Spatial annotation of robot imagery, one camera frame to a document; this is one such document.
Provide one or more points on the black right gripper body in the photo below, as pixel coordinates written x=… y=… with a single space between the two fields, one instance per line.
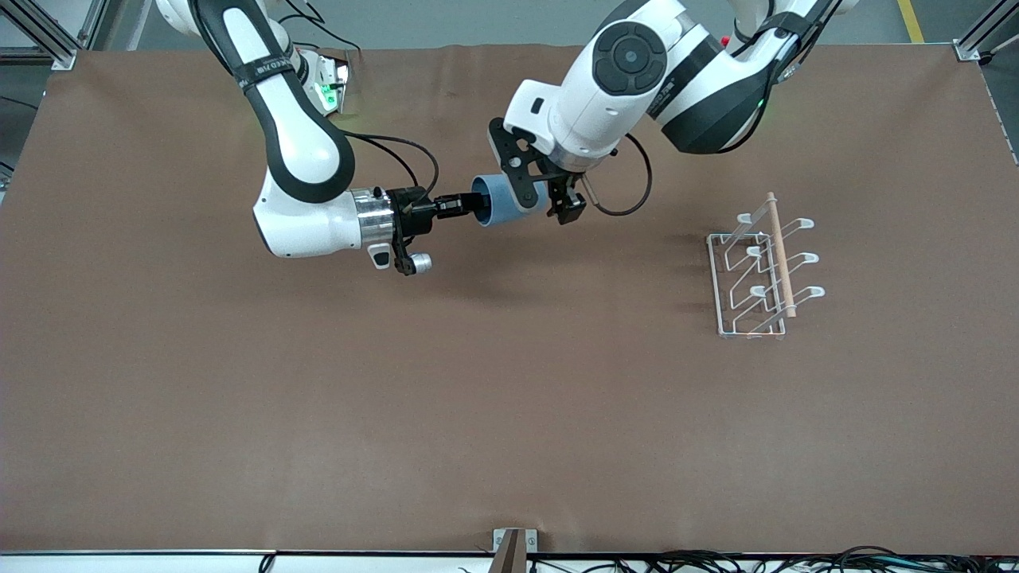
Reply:
x=411 y=213

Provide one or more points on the light blue plastic cup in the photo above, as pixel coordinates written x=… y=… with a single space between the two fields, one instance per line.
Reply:
x=500 y=210

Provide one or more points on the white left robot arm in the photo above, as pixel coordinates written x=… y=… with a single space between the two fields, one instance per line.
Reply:
x=621 y=87

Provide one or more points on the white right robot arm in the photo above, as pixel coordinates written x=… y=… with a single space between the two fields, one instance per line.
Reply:
x=306 y=159

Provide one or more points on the brown table cover mat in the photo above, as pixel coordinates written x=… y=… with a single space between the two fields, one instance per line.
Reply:
x=478 y=398

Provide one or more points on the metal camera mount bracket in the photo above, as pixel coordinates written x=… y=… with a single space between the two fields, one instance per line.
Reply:
x=513 y=557

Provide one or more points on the aluminium frame post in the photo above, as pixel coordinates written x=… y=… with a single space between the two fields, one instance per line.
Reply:
x=64 y=56
x=967 y=49

